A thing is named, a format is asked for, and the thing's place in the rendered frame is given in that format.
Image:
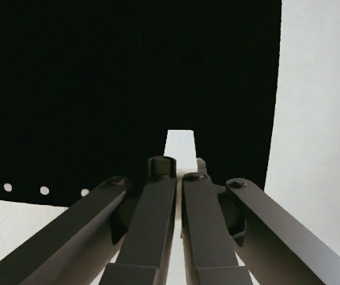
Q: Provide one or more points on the black server rack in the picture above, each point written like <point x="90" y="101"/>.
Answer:
<point x="59" y="60"/>

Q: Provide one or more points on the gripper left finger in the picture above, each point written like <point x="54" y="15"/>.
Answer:
<point x="75" y="247"/>

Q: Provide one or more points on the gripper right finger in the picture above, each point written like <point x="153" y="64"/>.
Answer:
<point x="276" y="249"/>

